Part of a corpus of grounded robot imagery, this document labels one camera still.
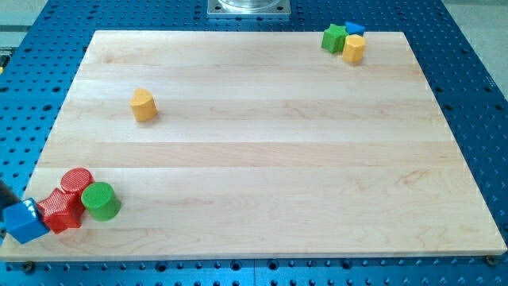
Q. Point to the green cylinder block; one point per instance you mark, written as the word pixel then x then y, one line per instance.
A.
pixel 101 201

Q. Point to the red cylinder block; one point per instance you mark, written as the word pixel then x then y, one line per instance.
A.
pixel 76 180

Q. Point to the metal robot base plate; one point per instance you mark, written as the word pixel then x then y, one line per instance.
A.
pixel 248 7

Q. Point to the red star block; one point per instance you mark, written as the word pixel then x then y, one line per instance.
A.
pixel 61 210

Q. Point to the light wooden board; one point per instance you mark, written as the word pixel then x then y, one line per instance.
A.
pixel 265 145

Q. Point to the yellow heart block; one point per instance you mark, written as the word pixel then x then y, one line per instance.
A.
pixel 143 105

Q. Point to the blue cube block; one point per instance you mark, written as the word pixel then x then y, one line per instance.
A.
pixel 23 221

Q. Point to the blue triangle block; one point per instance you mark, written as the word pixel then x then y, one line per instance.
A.
pixel 353 28

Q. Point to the black pusher stick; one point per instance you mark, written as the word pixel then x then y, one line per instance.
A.
pixel 7 196

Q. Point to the green star block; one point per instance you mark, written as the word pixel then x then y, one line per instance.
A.
pixel 334 38

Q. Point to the yellow hexagon block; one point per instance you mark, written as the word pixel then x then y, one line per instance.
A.
pixel 354 47

